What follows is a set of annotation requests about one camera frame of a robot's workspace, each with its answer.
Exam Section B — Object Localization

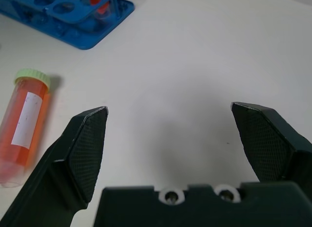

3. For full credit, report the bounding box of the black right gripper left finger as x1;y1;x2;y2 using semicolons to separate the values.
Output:
0;106;109;227

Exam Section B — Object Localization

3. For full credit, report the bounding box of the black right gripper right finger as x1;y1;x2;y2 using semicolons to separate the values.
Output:
231;102;312;185

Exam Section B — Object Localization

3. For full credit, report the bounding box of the orange tube with green cap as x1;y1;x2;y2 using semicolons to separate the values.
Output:
0;68;51;188

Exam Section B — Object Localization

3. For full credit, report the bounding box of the blue plastic test tube rack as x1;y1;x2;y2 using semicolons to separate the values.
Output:
0;0;136;51

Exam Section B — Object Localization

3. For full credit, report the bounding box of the red object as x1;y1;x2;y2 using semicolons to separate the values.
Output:
88;0;113;21

